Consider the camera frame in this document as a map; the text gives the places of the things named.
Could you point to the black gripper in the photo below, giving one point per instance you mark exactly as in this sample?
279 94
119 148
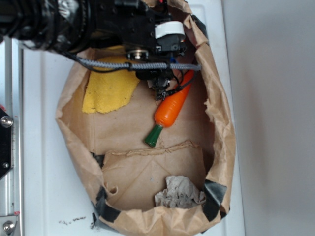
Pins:
130 24

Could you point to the yellow cloth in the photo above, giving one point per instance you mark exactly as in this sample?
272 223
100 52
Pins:
109 91

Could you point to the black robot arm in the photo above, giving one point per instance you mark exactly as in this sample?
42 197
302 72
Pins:
75 25

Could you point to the orange toy carrot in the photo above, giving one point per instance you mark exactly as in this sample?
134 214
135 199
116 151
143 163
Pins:
169 109

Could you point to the brown paper bag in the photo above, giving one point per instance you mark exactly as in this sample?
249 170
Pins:
121 174

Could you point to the crumpled grey paper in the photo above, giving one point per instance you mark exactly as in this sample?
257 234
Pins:
180 192

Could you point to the wrist camera with white tape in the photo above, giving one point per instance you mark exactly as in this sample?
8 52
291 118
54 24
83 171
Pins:
170 37

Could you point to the aluminium frame rail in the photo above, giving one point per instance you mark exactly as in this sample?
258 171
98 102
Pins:
11 191

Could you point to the black metal bracket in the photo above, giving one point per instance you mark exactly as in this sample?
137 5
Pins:
6 123

